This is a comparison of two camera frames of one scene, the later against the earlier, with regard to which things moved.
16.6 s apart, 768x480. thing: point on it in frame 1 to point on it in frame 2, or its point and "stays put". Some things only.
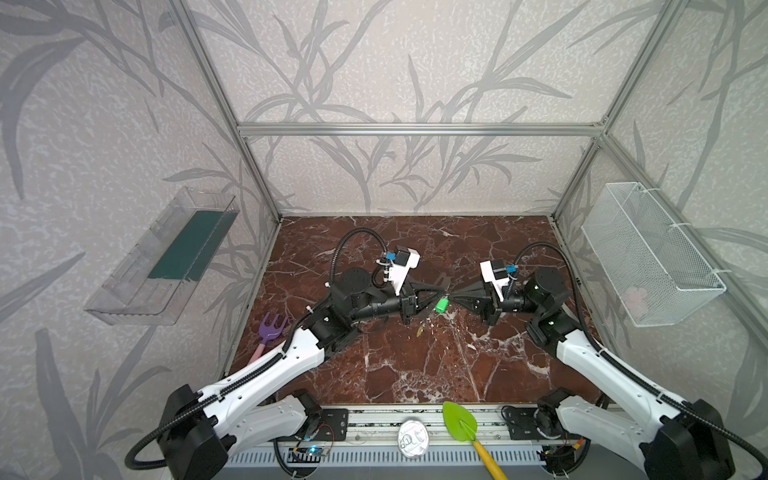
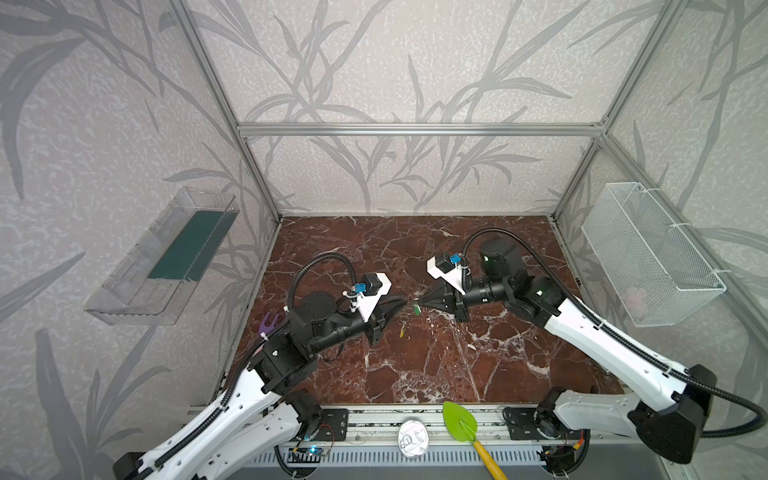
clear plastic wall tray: (153, 281) stays put
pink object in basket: (636, 299) stays put
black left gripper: (407, 303) to (374, 318)
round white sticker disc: (413, 438) stays put
